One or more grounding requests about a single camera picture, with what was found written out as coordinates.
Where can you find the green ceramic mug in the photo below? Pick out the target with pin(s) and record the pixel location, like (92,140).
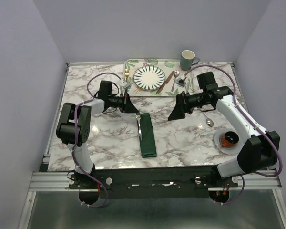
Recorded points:
(188,59)

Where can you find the aluminium frame rail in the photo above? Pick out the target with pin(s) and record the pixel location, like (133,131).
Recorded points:
(111,179)

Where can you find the silver spoon on table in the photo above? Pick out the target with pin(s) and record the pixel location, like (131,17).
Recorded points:
(209,121)

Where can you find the leaf-patterned serving tray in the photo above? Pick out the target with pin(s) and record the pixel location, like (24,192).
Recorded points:
(167,66)

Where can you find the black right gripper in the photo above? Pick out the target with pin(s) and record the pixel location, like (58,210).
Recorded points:
(182,101)

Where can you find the white saucer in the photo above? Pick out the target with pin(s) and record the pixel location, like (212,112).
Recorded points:
(229,150)

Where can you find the silver spoon on tray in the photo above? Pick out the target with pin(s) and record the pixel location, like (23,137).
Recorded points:
(176,75)

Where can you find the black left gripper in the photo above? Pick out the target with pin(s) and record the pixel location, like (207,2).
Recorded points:
(127,106)

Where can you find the gold fork green handle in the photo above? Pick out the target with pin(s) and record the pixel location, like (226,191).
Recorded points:
(126,73)

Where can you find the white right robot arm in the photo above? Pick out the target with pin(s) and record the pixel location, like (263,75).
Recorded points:
(260,146)

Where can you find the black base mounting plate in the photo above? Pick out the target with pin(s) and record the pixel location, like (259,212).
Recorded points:
(157,192)

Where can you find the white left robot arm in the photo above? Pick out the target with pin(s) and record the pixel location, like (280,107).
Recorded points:
(73,126)

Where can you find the dark green cloth napkin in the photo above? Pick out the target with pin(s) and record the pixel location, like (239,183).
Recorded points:
(147,143)

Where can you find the silver fork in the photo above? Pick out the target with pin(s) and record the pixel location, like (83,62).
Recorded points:
(138,118)

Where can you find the striped white round plate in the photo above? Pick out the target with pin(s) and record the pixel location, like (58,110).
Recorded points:
(149,77)

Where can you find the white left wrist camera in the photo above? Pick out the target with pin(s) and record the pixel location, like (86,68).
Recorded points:
(124,86)

